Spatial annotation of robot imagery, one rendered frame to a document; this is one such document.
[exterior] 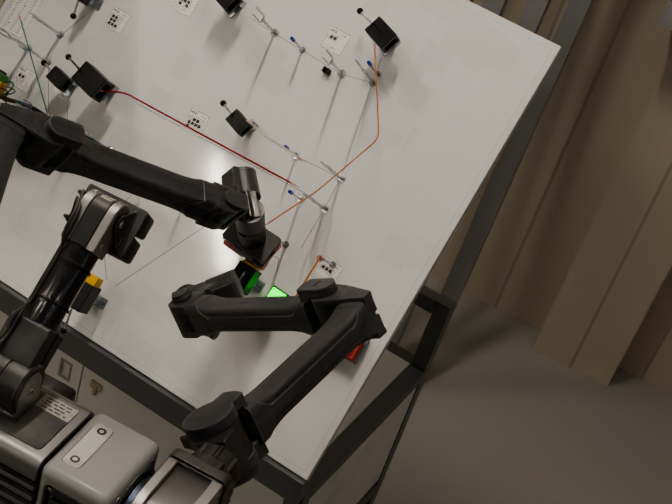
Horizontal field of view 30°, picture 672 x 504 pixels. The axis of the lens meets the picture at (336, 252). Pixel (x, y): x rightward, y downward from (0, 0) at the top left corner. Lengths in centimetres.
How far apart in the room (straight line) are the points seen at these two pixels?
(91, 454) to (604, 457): 298
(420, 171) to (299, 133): 28
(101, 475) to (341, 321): 54
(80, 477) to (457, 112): 133
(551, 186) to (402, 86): 194
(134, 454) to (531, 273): 323
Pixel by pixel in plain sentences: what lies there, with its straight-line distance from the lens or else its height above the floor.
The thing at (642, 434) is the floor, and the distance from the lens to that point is 456.
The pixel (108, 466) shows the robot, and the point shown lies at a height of 153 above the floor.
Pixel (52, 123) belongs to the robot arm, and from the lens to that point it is 214.
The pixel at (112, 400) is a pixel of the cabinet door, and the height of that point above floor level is 72.
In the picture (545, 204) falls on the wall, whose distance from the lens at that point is 456.
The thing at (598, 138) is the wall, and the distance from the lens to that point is 441.
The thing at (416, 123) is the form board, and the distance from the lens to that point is 261.
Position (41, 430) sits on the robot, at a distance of 161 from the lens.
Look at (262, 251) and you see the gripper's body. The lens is 247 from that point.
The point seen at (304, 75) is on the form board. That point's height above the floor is 145.
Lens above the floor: 266
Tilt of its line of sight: 34 degrees down
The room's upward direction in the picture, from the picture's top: 19 degrees clockwise
